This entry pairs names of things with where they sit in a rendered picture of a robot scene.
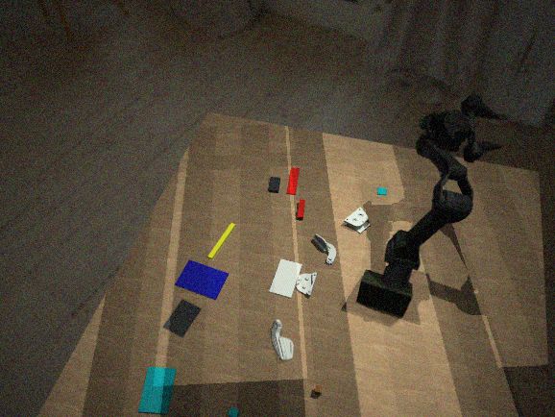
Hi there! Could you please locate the small teal block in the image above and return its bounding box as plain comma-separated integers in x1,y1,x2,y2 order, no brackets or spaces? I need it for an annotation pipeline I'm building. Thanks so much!
228,407,240,417

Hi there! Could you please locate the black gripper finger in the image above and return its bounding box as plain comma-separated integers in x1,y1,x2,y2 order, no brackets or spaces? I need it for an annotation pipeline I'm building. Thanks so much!
473,99,499,119
481,141,502,152

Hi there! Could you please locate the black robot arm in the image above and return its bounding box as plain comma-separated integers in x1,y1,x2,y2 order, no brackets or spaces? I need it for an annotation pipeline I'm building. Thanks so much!
382,110,473,292

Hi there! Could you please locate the blue flat rectangular plate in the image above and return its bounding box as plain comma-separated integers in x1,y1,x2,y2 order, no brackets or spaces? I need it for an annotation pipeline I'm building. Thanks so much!
175,260,229,300

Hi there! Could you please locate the yellow flat bar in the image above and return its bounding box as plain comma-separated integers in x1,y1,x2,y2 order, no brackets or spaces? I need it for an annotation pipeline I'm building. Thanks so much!
207,223,235,259

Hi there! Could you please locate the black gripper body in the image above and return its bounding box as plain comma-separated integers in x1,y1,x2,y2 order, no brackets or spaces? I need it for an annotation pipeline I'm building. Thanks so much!
454,94,483,162

